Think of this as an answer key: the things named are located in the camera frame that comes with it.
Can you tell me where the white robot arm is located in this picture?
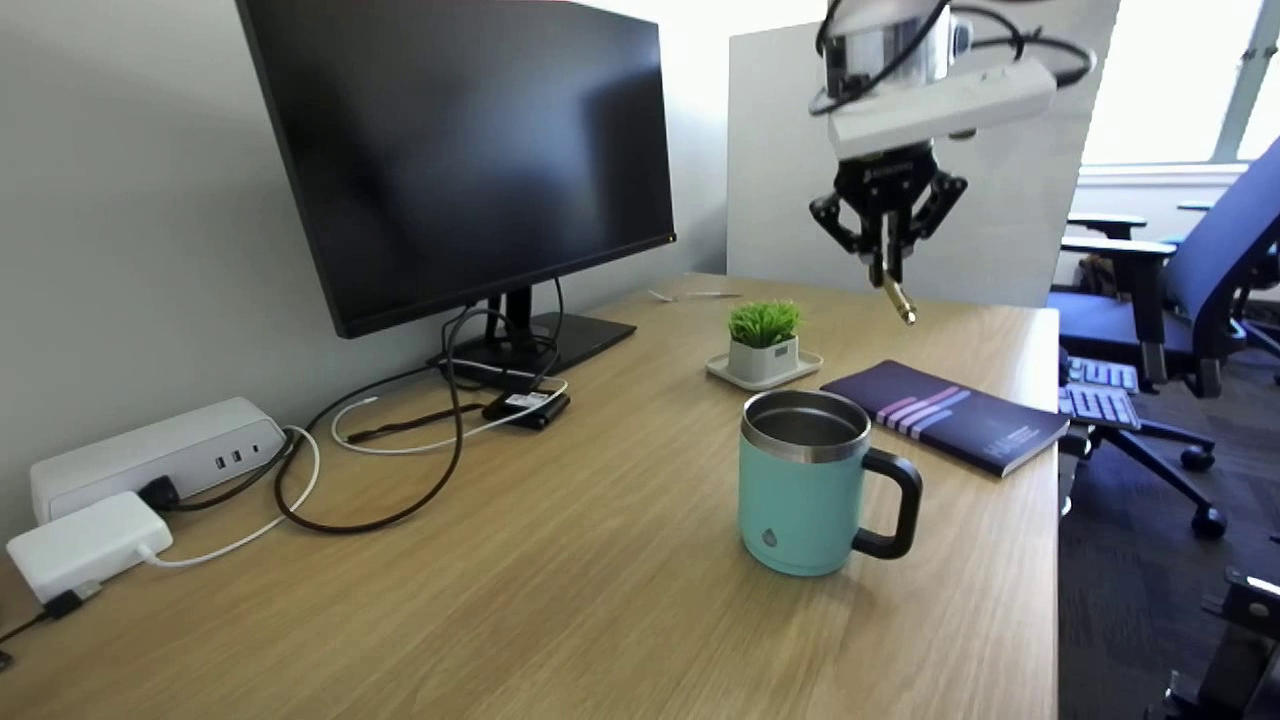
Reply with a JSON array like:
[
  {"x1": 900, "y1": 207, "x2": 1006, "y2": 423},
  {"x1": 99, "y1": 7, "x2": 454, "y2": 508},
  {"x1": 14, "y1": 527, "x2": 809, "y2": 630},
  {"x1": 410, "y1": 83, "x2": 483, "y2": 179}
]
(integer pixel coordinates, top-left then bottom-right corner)
[{"x1": 812, "y1": 0, "x2": 966, "y2": 287}]

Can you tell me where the black cable loop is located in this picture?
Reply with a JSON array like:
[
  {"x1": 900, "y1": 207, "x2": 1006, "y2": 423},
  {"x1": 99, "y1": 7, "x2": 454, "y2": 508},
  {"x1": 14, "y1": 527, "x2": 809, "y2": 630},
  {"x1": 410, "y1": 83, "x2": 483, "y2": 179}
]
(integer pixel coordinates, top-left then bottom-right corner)
[{"x1": 141, "y1": 296, "x2": 570, "y2": 541}]

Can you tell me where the small potted green plant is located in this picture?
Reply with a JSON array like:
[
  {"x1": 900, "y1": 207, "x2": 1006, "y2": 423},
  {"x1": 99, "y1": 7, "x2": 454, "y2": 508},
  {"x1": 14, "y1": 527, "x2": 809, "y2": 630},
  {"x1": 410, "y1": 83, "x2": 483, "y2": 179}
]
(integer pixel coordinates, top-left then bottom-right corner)
[{"x1": 707, "y1": 301, "x2": 818, "y2": 391}]

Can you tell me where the small black adapter dongle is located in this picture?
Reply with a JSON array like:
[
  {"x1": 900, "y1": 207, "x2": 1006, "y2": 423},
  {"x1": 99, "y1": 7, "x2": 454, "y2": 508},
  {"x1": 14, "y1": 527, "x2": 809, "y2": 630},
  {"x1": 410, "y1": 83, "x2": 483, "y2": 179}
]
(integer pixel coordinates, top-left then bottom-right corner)
[{"x1": 483, "y1": 391, "x2": 568, "y2": 431}]

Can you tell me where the gold pen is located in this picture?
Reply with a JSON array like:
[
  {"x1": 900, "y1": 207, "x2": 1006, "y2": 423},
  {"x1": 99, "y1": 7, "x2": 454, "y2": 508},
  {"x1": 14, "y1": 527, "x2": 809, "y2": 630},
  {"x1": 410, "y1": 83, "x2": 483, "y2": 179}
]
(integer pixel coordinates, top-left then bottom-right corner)
[{"x1": 882, "y1": 277, "x2": 921, "y2": 326}]

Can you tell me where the blue office chair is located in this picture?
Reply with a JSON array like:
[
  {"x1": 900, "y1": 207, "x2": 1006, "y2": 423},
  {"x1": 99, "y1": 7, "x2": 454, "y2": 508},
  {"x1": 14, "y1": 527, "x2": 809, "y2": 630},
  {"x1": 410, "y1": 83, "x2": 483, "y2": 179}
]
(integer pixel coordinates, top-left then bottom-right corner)
[{"x1": 1049, "y1": 140, "x2": 1280, "y2": 541}]

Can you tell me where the teal insulated mug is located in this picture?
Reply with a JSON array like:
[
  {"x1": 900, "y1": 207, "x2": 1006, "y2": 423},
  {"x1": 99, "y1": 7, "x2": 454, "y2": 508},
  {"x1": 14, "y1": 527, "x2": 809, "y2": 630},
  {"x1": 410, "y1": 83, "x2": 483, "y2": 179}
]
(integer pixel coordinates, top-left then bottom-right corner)
[{"x1": 735, "y1": 391, "x2": 923, "y2": 578}]

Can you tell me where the black computer monitor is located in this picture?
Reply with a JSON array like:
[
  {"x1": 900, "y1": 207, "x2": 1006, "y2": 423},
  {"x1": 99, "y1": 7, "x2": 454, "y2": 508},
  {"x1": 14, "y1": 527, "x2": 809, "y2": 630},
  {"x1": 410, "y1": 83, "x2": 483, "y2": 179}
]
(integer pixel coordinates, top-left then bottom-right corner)
[{"x1": 234, "y1": 0, "x2": 675, "y2": 372}]

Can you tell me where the white cable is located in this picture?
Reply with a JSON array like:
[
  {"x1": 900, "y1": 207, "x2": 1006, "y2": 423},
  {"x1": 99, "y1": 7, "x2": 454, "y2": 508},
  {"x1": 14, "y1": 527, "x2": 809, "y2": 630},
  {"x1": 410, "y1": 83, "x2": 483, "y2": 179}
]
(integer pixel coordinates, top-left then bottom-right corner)
[{"x1": 141, "y1": 380, "x2": 570, "y2": 578}]

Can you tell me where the white power strip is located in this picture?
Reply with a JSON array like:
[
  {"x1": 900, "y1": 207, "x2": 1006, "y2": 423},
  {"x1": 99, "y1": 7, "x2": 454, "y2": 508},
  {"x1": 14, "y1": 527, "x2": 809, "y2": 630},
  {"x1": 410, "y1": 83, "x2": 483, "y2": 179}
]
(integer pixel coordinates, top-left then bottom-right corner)
[{"x1": 26, "y1": 395, "x2": 283, "y2": 523}]

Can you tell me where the white power adapter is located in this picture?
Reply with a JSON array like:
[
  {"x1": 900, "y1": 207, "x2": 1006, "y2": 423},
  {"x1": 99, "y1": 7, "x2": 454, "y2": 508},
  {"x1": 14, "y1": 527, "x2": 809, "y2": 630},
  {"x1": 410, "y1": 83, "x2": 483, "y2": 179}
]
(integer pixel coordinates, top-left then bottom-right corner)
[{"x1": 9, "y1": 494, "x2": 172, "y2": 606}]

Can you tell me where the dark purple notebook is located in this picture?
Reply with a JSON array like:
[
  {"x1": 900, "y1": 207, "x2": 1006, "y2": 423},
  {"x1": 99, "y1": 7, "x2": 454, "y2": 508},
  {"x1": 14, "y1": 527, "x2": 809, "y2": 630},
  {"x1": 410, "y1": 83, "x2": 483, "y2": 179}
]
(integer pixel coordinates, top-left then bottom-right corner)
[{"x1": 828, "y1": 359, "x2": 1069, "y2": 476}]

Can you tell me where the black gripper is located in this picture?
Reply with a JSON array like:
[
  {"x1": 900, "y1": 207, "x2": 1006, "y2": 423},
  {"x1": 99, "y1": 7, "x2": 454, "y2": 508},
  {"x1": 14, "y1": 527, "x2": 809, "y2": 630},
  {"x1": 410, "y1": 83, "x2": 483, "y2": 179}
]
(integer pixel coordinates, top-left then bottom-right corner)
[{"x1": 809, "y1": 145, "x2": 966, "y2": 287}]

